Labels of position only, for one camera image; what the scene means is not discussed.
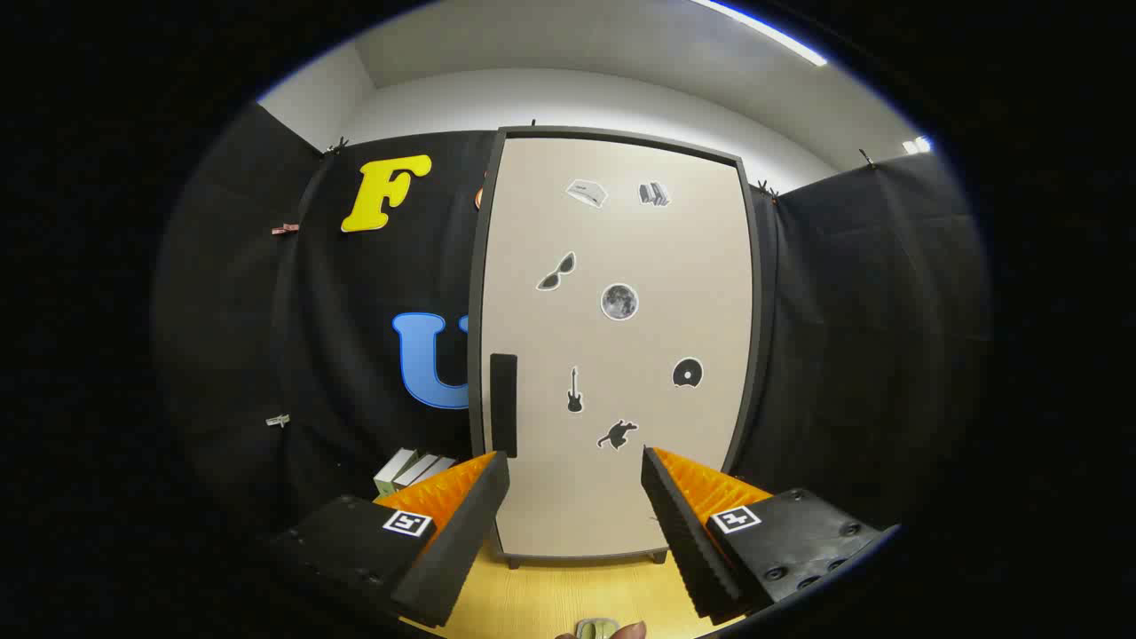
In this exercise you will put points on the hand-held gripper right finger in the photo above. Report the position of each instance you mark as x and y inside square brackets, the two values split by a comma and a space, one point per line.
[692, 550]

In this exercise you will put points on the grey cabinet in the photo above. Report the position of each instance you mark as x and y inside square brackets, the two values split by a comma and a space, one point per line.
[475, 355]

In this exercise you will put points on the beige cabinet door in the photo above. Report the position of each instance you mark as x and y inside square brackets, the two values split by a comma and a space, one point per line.
[621, 461]

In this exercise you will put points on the black backdrop cloth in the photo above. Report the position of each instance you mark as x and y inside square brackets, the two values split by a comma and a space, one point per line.
[843, 355]

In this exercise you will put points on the white book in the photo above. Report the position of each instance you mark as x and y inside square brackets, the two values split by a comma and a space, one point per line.
[419, 469]

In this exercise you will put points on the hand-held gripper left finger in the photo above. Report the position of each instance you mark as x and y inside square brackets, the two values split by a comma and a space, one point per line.
[461, 550]

